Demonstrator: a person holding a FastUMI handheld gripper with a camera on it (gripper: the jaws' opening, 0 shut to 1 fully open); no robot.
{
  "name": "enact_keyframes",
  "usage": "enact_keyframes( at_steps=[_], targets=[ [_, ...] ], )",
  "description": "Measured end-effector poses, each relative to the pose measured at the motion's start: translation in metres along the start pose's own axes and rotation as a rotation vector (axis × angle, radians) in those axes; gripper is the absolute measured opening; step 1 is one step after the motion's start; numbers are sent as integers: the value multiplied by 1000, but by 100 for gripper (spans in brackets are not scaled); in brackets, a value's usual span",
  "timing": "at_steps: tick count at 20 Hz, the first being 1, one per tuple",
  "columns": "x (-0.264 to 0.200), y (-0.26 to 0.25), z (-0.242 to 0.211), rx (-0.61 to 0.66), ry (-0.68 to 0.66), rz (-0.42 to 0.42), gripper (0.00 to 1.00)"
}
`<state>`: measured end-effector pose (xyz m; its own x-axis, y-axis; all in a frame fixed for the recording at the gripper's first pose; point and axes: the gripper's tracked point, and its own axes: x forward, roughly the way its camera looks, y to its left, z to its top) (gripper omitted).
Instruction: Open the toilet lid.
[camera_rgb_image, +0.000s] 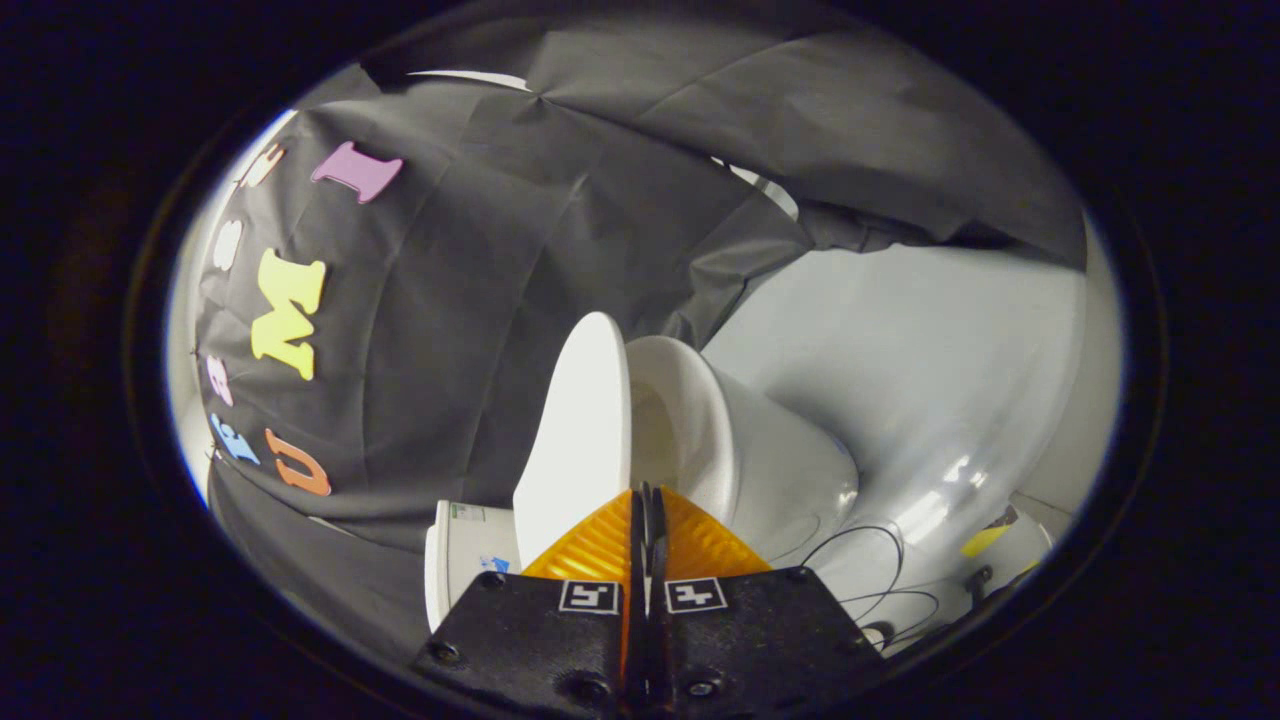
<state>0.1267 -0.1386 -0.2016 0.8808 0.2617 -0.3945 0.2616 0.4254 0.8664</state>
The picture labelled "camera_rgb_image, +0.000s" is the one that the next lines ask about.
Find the white box yellow label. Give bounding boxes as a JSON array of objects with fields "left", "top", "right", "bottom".
[{"left": 958, "top": 504, "right": 1054, "bottom": 593}]

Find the white toilet lid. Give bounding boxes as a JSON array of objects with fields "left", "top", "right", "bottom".
[{"left": 512, "top": 312, "right": 634, "bottom": 567}]

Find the black backdrop cloth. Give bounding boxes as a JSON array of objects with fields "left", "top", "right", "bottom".
[{"left": 195, "top": 0, "right": 1088, "bottom": 669}]

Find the thin black cable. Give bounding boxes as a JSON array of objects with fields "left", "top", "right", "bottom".
[{"left": 798, "top": 524, "right": 943, "bottom": 653}]

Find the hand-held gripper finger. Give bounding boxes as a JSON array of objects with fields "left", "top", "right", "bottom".
[
  {"left": 646, "top": 485, "right": 887, "bottom": 717},
  {"left": 412, "top": 485, "right": 649, "bottom": 717}
]

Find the white toilet bowl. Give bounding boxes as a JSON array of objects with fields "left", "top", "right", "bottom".
[{"left": 625, "top": 335, "right": 861, "bottom": 567}]

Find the white toilet tank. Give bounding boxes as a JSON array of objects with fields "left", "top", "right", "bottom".
[{"left": 424, "top": 500, "right": 527, "bottom": 634}]

